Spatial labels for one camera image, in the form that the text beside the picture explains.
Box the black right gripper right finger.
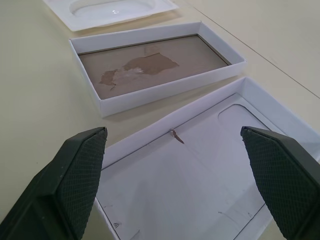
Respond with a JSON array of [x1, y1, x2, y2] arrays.
[[240, 125, 320, 240]]

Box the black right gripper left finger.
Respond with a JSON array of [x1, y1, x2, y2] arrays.
[[0, 126, 109, 240]]

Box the white phone box lid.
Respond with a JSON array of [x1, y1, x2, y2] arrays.
[[94, 76, 320, 240]]

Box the white phone box base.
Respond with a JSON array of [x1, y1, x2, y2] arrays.
[[68, 21, 248, 119]]

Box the white plastic tray insert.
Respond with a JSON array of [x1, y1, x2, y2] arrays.
[[42, 0, 180, 32]]

